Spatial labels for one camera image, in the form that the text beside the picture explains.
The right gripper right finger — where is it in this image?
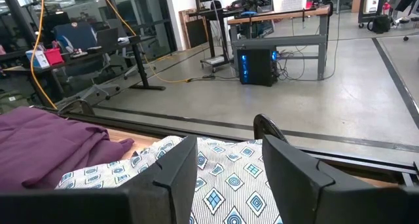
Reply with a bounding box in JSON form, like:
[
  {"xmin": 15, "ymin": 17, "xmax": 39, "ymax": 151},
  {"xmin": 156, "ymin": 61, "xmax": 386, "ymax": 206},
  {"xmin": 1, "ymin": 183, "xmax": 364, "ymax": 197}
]
[{"xmin": 261, "ymin": 134, "xmax": 419, "ymax": 224}]

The purple cloth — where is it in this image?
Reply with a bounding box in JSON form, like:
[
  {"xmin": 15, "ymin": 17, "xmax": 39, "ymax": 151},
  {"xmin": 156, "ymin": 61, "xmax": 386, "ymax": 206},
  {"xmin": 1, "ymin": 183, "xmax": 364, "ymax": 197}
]
[{"xmin": 0, "ymin": 106, "xmax": 135, "ymax": 191}]

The brown wooden board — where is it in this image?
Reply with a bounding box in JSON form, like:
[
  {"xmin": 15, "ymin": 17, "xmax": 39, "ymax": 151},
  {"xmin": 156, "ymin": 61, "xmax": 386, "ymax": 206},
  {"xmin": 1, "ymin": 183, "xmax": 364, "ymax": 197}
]
[{"xmin": 178, "ymin": 8, "xmax": 209, "ymax": 51}]

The black flat panel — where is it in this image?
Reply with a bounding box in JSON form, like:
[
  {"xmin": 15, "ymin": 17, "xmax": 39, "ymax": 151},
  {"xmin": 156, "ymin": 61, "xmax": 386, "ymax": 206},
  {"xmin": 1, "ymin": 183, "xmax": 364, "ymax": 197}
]
[{"xmin": 185, "ymin": 18, "xmax": 208, "ymax": 49}]

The white and blue box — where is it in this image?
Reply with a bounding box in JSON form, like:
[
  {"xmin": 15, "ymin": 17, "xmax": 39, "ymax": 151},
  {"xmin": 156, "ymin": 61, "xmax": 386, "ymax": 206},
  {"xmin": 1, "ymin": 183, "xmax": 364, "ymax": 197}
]
[{"xmin": 25, "ymin": 49, "xmax": 50, "ymax": 69}]

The dark laptop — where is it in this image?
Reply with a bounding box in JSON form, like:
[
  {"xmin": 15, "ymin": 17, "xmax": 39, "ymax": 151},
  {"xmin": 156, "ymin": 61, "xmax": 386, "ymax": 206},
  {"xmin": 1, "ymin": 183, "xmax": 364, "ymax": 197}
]
[{"xmin": 96, "ymin": 28, "xmax": 119, "ymax": 50}]

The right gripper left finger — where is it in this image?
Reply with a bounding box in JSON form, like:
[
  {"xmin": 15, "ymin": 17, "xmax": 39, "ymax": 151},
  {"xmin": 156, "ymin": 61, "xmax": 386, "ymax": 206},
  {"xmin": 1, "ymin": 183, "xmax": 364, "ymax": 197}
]
[{"xmin": 0, "ymin": 135, "xmax": 199, "ymax": 224}]

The grey workbench wooden top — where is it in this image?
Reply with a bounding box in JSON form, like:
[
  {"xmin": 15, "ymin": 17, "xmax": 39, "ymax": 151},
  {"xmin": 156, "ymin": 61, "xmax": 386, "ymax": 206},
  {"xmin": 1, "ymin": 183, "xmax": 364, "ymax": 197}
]
[{"xmin": 227, "ymin": 5, "xmax": 332, "ymax": 81}]

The white blue diamond-patterned cloth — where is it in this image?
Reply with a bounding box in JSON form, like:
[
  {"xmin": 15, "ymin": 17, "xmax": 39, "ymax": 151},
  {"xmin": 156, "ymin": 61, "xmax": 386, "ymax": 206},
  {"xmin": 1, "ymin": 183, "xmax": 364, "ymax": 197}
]
[{"xmin": 55, "ymin": 135, "xmax": 284, "ymax": 224}]

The white perforated crate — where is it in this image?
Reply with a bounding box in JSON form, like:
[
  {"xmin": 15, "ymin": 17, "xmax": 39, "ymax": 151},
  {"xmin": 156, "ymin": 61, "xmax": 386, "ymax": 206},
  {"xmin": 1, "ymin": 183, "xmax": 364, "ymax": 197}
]
[{"xmin": 272, "ymin": 0, "xmax": 309, "ymax": 13}]

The black standing desk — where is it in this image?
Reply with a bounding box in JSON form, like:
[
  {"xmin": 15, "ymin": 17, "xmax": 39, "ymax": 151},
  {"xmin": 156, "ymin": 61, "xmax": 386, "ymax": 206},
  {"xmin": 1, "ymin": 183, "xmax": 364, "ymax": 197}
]
[{"xmin": 188, "ymin": 7, "xmax": 244, "ymax": 73}]

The black cable loop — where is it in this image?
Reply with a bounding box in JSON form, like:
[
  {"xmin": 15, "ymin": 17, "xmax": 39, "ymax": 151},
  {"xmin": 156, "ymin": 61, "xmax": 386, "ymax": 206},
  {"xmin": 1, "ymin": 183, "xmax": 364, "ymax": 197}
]
[
  {"xmin": 58, "ymin": 98, "xmax": 96, "ymax": 117},
  {"xmin": 253, "ymin": 113, "xmax": 289, "ymax": 143}
]

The black office desk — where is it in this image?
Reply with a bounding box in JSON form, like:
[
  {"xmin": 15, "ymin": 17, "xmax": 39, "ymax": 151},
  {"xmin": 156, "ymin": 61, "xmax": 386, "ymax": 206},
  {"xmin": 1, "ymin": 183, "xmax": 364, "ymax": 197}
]
[{"xmin": 0, "ymin": 35, "xmax": 167, "ymax": 107}]

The olive green bag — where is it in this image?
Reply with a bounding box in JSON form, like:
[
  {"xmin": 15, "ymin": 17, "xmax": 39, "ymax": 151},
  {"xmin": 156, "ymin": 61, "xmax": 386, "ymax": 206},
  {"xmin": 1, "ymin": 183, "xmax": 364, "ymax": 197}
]
[{"xmin": 0, "ymin": 89, "xmax": 32, "ymax": 115}]

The black backpack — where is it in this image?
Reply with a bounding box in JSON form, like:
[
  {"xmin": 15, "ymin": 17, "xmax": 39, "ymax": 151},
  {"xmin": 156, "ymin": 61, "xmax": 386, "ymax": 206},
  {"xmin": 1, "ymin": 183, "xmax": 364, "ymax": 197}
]
[{"xmin": 366, "ymin": 14, "xmax": 392, "ymax": 35}]

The yellow extension cable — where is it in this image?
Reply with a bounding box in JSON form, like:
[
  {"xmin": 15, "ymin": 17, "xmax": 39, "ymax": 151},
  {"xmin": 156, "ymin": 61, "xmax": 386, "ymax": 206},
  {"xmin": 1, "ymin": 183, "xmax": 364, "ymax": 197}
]
[{"xmin": 29, "ymin": 0, "xmax": 194, "ymax": 110}]

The blue office chair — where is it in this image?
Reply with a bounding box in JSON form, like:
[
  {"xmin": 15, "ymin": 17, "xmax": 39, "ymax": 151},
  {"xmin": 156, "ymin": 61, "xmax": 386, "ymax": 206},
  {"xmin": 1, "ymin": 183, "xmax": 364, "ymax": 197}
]
[{"xmin": 54, "ymin": 20, "xmax": 122, "ymax": 100}]

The red box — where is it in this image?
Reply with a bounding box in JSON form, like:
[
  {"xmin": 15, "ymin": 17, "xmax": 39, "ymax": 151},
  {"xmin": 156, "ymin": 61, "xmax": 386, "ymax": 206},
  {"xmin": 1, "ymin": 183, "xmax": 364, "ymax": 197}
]
[{"xmin": 44, "ymin": 48, "xmax": 65, "ymax": 66}]

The black wheeled cart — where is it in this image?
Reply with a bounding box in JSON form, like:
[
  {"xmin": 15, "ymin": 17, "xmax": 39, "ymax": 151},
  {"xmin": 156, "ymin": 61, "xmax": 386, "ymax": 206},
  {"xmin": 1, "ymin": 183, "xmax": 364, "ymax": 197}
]
[{"xmin": 357, "ymin": 0, "xmax": 388, "ymax": 29}]

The black computer tower blue-lit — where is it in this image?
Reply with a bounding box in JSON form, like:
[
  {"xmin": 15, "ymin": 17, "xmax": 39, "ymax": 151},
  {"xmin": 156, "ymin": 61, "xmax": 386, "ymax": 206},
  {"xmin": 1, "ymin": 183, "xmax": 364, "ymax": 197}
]
[{"xmin": 236, "ymin": 48, "xmax": 280, "ymax": 87}]

